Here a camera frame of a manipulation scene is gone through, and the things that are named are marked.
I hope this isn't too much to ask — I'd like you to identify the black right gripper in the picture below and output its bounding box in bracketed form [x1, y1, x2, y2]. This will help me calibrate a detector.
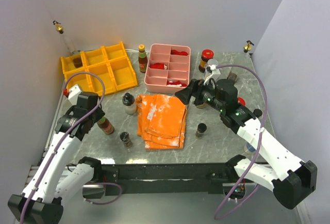
[175, 78, 225, 113]

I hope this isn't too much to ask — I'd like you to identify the sauce bottle green label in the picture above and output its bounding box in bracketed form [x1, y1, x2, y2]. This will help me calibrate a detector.
[97, 117, 114, 135]

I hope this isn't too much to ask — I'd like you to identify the white bottle black cap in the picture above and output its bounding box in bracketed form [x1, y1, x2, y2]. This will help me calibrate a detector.
[122, 92, 137, 115]

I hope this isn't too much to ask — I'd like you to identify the dark spice shaker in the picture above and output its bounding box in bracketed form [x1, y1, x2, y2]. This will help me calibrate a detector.
[120, 132, 133, 148]

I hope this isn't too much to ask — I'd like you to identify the sauce bottle yellow cap back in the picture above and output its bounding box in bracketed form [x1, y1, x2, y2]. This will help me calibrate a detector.
[138, 44, 148, 73]

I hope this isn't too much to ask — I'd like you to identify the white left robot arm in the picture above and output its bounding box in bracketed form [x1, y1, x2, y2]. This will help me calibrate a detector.
[8, 92, 105, 223]

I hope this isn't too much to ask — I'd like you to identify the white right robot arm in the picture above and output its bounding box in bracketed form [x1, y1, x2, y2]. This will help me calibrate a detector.
[175, 79, 318, 210]

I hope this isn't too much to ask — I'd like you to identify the red white sock bottom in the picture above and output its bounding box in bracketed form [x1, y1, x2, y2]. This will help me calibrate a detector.
[167, 81, 187, 87]

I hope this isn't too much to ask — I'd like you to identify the brown spice jar under gripper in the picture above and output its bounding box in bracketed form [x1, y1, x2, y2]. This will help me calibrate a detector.
[194, 101, 206, 109]

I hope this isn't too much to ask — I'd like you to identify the pink divided tray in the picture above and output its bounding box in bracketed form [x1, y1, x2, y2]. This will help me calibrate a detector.
[144, 43, 191, 94]

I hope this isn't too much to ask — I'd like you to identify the orange tie-dye cloth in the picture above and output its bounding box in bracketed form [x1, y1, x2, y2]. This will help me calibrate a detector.
[136, 94, 187, 150]

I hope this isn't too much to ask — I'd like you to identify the dark spice jar right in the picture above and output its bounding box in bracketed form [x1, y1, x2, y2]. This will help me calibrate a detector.
[195, 123, 207, 139]

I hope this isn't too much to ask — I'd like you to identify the yellow plastic bin organizer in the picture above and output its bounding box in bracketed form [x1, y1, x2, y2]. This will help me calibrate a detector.
[60, 42, 138, 95]

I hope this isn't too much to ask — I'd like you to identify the red sock middle compartment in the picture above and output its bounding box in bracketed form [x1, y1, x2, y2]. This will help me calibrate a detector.
[150, 62, 168, 70]

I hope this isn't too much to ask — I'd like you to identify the red sock compartment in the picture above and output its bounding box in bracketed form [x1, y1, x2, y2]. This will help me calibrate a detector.
[150, 62, 168, 70]
[171, 50, 189, 56]

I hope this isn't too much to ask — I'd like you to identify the silver lid glass jar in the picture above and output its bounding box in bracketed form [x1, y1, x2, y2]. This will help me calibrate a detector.
[204, 58, 219, 78]

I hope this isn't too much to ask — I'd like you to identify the red lid sauce jar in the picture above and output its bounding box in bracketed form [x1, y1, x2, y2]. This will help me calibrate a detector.
[199, 49, 214, 73]

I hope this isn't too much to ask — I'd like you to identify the red sock top compartment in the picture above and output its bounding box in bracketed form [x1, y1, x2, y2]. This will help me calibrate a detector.
[171, 50, 189, 56]

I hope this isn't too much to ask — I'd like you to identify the dark brown jar back right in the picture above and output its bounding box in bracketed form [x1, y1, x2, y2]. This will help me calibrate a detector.
[227, 71, 238, 84]

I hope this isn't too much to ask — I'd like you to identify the red lid jar right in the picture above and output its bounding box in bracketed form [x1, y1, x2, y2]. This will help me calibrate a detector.
[238, 97, 246, 106]

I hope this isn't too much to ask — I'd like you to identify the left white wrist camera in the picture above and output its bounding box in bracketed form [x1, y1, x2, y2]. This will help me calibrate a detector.
[62, 84, 83, 105]

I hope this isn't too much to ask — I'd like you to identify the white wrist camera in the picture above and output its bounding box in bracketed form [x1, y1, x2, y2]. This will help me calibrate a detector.
[62, 84, 83, 105]
[204, 65, 221, 85]

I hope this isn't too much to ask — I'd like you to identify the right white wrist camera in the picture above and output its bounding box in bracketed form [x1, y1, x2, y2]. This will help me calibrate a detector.
[204, 65, 221, 85]

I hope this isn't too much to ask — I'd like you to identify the brass clamp right wall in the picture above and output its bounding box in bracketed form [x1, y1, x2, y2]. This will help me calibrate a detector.
[243, 40, 255, 53]

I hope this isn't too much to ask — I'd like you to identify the brass clamp wall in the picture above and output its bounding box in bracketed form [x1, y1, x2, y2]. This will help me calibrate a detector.
[53, 21, 64, 34]
[243, 40, 255, 53]

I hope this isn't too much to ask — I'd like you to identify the brass clamp left wall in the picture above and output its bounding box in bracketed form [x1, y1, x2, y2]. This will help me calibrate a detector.
[53, 21, 64, 34]

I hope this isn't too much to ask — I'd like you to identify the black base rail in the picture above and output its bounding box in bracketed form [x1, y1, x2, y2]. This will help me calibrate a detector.
[91, 163, 239, 194]

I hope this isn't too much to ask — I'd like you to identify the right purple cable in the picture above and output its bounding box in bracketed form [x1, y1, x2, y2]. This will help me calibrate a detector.
[212, 63, 268, 220]

